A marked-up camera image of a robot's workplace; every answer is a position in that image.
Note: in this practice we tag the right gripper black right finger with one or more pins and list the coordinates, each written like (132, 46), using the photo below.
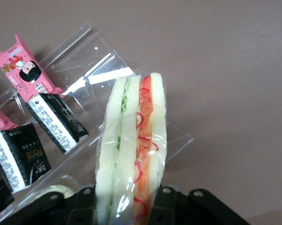
(190, 211)

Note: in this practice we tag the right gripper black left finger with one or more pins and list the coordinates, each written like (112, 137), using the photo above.
(79, 211)

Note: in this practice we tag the triangle sandwich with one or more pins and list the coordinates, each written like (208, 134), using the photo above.
(129, 140)
(58, 191)

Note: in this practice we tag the clear acrylic stepped shelf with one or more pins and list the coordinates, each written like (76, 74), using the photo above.
(96, 58)

